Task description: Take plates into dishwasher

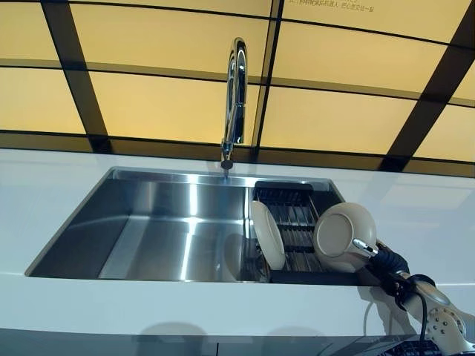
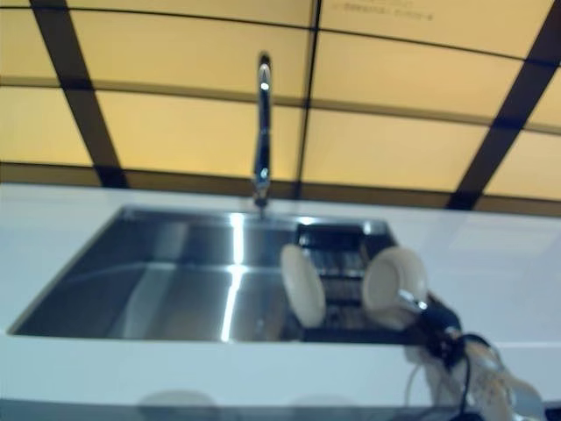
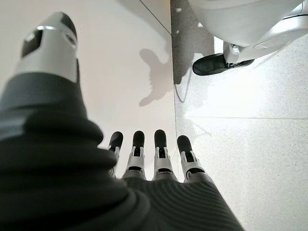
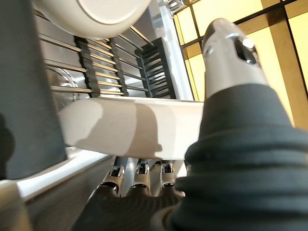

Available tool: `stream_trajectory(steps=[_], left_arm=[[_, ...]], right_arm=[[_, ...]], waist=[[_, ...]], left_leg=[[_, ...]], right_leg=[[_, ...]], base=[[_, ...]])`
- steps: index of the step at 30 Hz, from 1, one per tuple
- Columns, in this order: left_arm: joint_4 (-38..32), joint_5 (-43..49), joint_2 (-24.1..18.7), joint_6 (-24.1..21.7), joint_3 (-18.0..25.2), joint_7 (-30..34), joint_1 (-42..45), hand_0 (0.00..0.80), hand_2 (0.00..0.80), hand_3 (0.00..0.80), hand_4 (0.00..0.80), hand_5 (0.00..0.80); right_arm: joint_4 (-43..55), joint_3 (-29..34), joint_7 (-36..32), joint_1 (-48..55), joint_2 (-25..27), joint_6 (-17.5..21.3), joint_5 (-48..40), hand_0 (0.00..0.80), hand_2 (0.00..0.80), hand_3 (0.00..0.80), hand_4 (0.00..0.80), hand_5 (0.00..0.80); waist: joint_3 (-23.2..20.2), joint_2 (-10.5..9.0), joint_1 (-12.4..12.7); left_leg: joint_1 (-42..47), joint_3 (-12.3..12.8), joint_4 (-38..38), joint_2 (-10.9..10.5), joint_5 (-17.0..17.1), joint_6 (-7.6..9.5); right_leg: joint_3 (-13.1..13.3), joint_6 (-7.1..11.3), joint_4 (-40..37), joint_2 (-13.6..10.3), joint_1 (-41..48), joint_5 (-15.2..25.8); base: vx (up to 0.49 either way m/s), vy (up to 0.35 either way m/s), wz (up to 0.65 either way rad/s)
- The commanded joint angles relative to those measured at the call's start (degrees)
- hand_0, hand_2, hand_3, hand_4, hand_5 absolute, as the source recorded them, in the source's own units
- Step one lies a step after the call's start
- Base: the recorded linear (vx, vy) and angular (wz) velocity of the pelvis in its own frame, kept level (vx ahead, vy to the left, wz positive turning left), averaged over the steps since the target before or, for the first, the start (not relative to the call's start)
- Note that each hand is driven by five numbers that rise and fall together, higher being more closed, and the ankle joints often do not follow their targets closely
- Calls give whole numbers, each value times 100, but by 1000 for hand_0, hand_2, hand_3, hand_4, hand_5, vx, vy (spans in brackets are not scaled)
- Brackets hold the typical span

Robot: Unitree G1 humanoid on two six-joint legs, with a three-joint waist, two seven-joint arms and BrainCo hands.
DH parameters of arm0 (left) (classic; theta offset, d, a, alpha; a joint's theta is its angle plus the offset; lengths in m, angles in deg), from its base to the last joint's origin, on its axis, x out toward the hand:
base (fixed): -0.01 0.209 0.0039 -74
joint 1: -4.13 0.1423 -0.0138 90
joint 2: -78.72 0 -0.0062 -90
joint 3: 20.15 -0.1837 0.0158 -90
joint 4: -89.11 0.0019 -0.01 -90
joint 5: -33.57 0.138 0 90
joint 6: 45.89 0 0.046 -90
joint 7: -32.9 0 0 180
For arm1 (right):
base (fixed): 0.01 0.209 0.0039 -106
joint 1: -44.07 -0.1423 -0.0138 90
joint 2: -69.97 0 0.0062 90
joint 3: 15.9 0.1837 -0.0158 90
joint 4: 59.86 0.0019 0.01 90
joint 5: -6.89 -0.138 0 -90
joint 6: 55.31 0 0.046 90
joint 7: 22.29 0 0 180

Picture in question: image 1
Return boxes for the chrome gooseneck kitchen faucet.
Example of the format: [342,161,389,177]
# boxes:
[220,36,249,171]

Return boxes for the white kitchen base cabinet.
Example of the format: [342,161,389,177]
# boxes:
[0,328,372,356]

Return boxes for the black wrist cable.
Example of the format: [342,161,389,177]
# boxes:
[406,274,437,341]

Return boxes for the black sink drying rack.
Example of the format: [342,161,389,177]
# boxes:
[252,181,376,286]

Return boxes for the beige round plate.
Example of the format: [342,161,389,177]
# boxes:
[313,202,379,272]
[249,200,286,271]

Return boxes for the stainless steel kitchen sink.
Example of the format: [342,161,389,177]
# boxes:
[24,166,374,287]

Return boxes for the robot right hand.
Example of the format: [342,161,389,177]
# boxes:
[352,238,411,297]

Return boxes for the yellow backlit lattice wall panel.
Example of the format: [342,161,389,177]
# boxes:
[0,0,475,174]

